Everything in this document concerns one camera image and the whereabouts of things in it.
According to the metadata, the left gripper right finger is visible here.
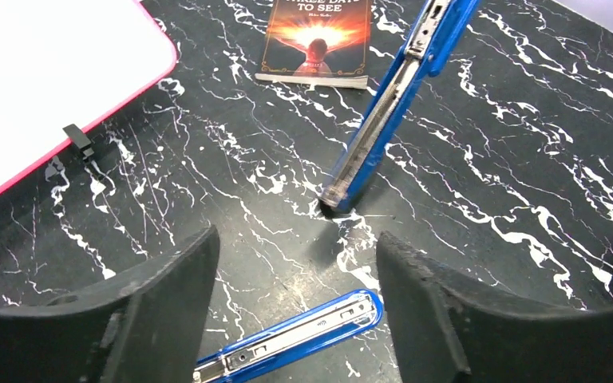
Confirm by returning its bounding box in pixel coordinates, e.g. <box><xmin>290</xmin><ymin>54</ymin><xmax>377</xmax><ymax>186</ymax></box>
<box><xmin>376</xmin><ymin>231</ymin><xmax>613</xmax><ymax>382</ymax></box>

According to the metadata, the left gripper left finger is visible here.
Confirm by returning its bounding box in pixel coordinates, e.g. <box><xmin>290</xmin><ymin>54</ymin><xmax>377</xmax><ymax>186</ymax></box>
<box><xmin>0</xmin><ymin>227</ymin><xmax>220</xmax><ymax>382</ymax></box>

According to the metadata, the whiteboard with pink frame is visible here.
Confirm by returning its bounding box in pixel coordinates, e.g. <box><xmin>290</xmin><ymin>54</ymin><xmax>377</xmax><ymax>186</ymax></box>
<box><xmin>0</xmin><ymin>1</ymin><xmax>176</xmax><ymax>194</ymax></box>

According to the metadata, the paperback book orange cover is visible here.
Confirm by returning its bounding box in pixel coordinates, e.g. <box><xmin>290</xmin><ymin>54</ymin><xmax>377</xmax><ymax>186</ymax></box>
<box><xmin>255</xmin><ymin>0</ymin><xmax>371</xmax><ymax>89</ymax></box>

